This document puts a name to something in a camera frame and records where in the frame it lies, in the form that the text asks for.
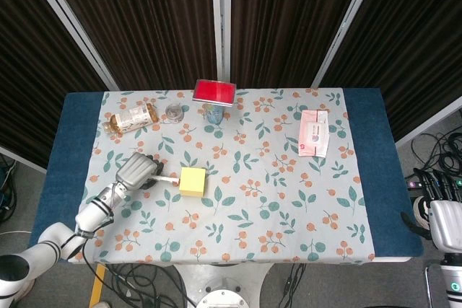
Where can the black power strip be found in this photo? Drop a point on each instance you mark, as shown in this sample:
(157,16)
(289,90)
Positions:
(415,182)

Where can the brown snack bottle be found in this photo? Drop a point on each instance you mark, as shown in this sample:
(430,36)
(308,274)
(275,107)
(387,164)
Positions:
(131,118)

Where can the pink wet wipes pack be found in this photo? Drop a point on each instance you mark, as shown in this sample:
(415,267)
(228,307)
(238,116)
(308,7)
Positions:
(314,133)

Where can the red and white marker pen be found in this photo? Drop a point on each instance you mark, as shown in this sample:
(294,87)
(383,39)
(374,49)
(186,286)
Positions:
(166,179)

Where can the yellow floor tape strip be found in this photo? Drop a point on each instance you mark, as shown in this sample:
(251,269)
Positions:
(97,282)

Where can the round silver robot base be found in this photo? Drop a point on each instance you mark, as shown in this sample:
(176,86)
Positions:
(223,295)

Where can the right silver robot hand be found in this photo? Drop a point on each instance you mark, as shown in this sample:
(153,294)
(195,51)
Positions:
(447,221)

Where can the blue table cover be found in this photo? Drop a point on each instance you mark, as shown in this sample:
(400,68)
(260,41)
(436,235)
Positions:
(375,163)

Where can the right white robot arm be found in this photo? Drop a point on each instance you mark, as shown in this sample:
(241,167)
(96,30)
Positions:
(453,279)

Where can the floral fruit print tablecloth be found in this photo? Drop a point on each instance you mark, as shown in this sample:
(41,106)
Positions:
(252,214)

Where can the dark corrugated partition panel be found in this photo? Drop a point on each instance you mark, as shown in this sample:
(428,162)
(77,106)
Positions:
(144,23)
(36,70)
(288,19)
(415,41)

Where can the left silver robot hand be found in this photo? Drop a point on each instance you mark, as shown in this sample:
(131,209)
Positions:
(135,171)

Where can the red box with silver rim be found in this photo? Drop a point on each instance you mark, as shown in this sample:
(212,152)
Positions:
(214,92)

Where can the white partition frame post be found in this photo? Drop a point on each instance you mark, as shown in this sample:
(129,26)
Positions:
(429,124)
(72,26)
(343,30)
(21,158)
(221,23)

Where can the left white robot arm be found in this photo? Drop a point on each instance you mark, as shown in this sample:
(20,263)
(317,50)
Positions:
(54,239)

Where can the yellow cube block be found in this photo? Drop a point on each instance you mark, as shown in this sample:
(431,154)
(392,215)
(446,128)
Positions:
(193,181)

